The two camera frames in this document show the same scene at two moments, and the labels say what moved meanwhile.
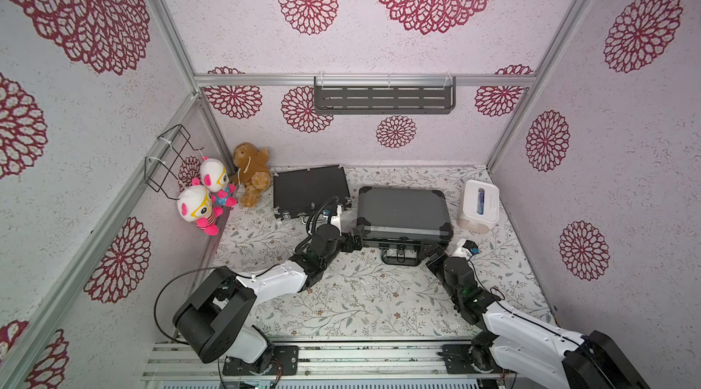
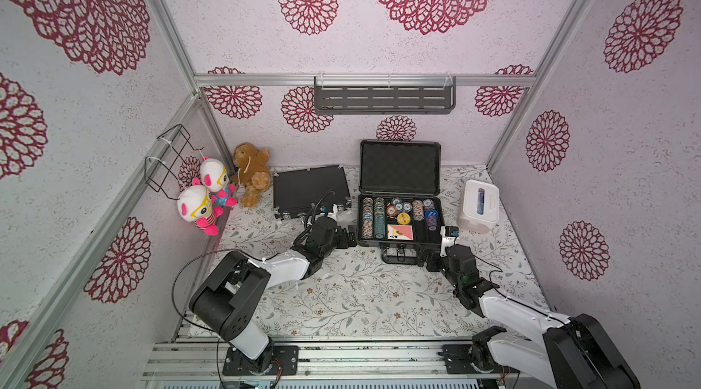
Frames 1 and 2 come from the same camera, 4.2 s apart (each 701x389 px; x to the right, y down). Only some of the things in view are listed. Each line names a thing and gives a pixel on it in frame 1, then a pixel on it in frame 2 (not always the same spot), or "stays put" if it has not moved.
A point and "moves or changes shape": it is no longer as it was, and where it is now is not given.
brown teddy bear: [252, 174] stays put
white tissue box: [479, 206] stays put
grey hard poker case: [402, 221] moves or changes shape
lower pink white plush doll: [194, 204] stays put
